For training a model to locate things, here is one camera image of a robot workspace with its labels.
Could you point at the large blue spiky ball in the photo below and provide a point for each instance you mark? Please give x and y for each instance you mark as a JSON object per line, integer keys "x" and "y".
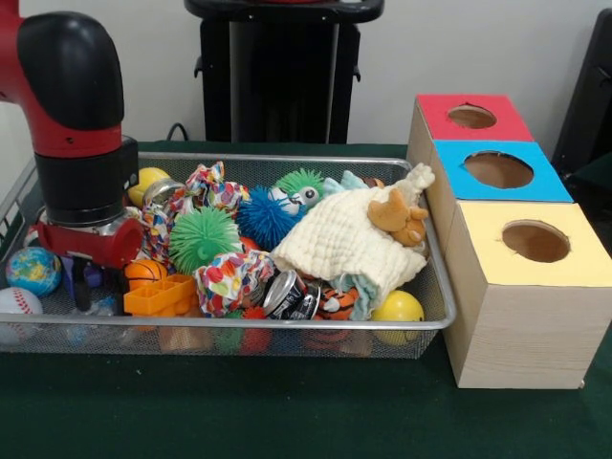
{"x": 268, "y": 215}

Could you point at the green spiky toy with eyes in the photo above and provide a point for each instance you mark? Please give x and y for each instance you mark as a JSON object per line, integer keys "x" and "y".
{"x": 299, "y": 179}

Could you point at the yellow smooth ball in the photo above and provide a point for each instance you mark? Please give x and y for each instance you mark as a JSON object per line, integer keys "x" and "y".
{"x": 399, "y": 306}

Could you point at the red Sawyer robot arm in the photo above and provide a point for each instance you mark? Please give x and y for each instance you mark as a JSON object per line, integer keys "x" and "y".
{"x": 72, "y": 95}

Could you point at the white baseball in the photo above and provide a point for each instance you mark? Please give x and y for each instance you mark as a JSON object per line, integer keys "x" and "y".
{"x": 19, "y": 303}

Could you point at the small green spiky ball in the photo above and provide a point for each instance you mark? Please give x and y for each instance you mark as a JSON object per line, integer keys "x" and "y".
{"x": 205, "y": 239}

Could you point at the silver mesh bin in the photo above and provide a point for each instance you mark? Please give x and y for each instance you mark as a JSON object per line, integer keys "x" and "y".
{"x": 442, "y": 287}

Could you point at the orange plush toy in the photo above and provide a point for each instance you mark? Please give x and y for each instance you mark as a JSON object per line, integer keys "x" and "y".
{"x": 397, "y": 217}

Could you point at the small globe ball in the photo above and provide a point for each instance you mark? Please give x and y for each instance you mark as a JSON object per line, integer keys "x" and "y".
{"x": 33, "y": 270}

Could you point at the dark green table cloth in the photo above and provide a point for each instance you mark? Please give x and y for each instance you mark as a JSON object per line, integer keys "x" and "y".
{"x": 287, "y": 411}

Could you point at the small orange basketball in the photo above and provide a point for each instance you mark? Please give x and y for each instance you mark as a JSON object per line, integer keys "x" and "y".
{"x": 146, "y": 272}

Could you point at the green covered side table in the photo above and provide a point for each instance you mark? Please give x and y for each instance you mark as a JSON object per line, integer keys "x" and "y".
{"x": 597, "y": 177}

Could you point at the black stand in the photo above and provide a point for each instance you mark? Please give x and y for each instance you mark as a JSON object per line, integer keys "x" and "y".
{"x": 593, "y": 95}

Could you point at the clear plastic bottle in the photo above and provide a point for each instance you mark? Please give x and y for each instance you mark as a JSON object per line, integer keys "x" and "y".
{"x": 101, "y": 306}

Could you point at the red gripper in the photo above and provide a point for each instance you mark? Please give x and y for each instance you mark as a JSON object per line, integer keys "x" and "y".
{"x": 95, "y": 246}

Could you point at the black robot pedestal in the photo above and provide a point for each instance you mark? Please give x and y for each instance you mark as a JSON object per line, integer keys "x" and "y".
{"x": 282, "y": 72}

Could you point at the wooden box with three holes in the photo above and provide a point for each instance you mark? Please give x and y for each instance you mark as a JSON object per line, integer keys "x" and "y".
{"x": 526, "y": 334}

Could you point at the orange toy building brick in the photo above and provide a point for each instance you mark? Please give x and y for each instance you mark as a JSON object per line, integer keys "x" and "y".
{"x": 160, "y": 296}

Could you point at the cream knitted cloth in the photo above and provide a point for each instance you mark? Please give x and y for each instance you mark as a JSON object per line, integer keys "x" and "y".
{"x": 344, "y": 239}

